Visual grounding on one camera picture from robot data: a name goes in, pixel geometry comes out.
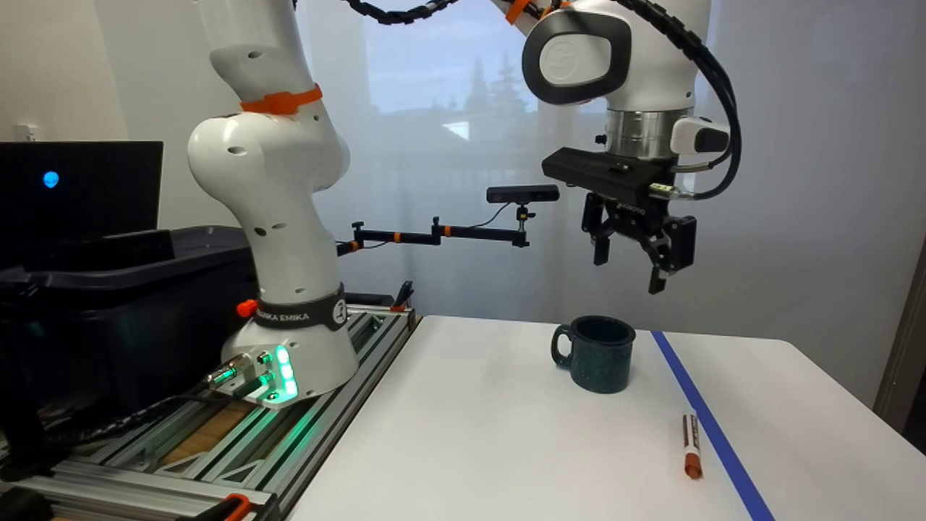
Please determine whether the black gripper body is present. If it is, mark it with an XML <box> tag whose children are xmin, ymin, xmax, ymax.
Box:
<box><xmin>579</xmin><ymin>189</ymin><xmax>699</xmax><ymax>276</ymax></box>

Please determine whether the marker with red cap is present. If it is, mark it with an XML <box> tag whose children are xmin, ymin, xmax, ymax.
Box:
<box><xmin>676</xmin><ymin>412</ymin><xmax>705</xmax><ymax>484</ymax></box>

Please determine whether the dark green ceramic mug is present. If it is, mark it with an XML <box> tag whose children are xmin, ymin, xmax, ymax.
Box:
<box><xmin>550</xmin><ymin>314</ymin><xmax>638</xmax><ymax>398</ymax></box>

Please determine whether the long blue tape strip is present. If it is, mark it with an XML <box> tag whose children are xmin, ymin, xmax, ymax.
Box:
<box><xmin>647</xmin><ymin>327</ymin><xmax>777</xmax><ymax>521</ymax></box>

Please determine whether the orange black clamp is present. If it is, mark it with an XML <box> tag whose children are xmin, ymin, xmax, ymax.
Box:
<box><xmin>219</xmin><ymin>492</ymin><xmax>256</xmax><ymax>521</ymax></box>
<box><xmin>388</xmin><ymin>279</ymin><xmax>418</xmax><ymax>315</ymax></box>

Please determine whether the white sheer curtain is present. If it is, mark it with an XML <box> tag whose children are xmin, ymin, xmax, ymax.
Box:
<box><xmin>287</xmin><ymin>0</ymin><xmax>926</xmax><ymax>409</ymax></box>

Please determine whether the large black plastic bin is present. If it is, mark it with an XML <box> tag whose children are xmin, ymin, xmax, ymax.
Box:
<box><xmin>0</xmin><ymin>222</ymin><xmax>259</xmax><ymax>432</ymax></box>

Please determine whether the black computer monitor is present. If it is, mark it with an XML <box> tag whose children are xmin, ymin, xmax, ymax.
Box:
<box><xmin>0</xmin><ymin>139</ymin><xmax>165</xmax><ymax>276</ymax></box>

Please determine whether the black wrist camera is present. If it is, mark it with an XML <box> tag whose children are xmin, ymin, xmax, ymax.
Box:
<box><xmin>538</xmin><ymin>146</ymin><xmax>679</xmax><ymax>212</ymax></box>

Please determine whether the black stereo camera bar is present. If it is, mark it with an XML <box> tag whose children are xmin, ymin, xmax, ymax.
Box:
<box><xmin>482</xmin><ymin>183</ymin><xmax>561</xmax><ymax>209</ymax></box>

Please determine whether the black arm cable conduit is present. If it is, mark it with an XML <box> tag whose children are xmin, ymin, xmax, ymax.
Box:
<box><xmin>343</xmin><ymin>0</ymin><xmax>745</xmax><ymax>202</ymax></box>

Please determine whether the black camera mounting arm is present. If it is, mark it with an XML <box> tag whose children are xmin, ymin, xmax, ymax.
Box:
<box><xmin>336</xmin><ymin>202</ymin><xmax>534</xmax><ymax>262</ymax></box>

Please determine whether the aluminium extrusion base frame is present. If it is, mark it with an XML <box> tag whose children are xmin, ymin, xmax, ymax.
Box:
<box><xmin>0</xmin><ymin>301</ymin><xmax>421</xmax><ymax>521</ymax></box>

